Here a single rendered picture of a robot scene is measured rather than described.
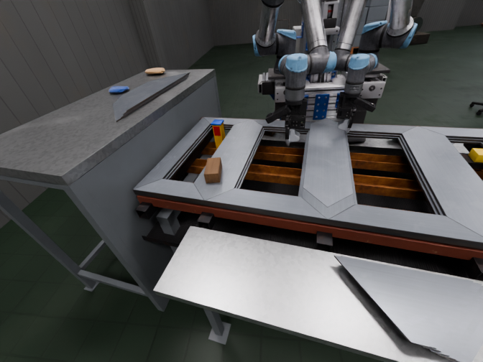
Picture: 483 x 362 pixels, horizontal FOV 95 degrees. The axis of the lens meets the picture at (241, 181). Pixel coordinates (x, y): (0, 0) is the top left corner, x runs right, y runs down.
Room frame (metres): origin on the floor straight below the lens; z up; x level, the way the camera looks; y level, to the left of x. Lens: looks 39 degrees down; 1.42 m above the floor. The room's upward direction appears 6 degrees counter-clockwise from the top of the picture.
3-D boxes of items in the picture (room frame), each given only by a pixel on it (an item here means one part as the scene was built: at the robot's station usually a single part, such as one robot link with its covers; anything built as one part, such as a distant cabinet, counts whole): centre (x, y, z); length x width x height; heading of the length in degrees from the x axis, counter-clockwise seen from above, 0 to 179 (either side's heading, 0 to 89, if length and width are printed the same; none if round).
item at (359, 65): (1.03, -0.56, 1.15); 0.09 x 0.08 x 0.11; 134
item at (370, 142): (1.23, -0.76, 0.67); 1.30 x 0.20 x 0.03; 70
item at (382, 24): (1.49, -0.86, 1.20); 0.13 x 0.12 x 0.14; 44
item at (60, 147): (1.29, 0.61, 1.03); 1.30 x 0.60 x 0.04; 160
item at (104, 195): (1.19, 0.35, 0.51); 1.30 x 0.04 x 1.01; 160
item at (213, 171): (0.78, 0.12, 0.87); 0.12 x 0.06 x 0.05; 176
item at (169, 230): (0.74, 0.38, 0.34); 0.06 x 0.06 x 0.68; 70
